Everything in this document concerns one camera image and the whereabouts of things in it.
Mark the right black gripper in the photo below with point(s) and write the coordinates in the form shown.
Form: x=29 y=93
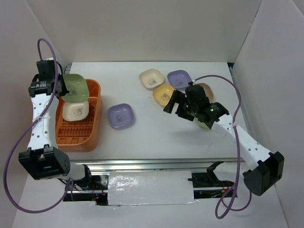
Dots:
x=178 y=97

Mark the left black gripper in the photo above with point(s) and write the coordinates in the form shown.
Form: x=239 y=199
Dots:
x=64 y=90

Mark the yellow plate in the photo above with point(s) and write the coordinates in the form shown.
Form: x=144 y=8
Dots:
x=163 y=93

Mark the cream plate back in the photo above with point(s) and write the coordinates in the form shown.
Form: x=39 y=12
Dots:
x=151 y=79

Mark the cream plate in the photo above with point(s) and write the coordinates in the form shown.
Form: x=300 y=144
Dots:
x=151 y=79
x=75 y=111

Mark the light green plate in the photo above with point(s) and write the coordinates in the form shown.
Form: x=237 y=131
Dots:
x=201 y=124

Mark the purple plate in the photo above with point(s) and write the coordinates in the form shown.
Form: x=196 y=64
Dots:
x=179 y=79
x=120 y=116

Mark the orange plastic bin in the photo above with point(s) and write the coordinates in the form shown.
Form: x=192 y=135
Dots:
x=83 y=135

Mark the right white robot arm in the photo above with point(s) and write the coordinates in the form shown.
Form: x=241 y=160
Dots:
x=265 y=167

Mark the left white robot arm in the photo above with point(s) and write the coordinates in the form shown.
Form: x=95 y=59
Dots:
x=42 y=158

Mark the purple plate back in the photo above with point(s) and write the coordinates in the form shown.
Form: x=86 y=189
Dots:
x=179 y=79

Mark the brown-pink plate right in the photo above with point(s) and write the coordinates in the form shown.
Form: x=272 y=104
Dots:
x=208 y=91

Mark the white foil-taped cover panel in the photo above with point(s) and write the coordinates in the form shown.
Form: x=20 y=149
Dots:
x=150 y=188

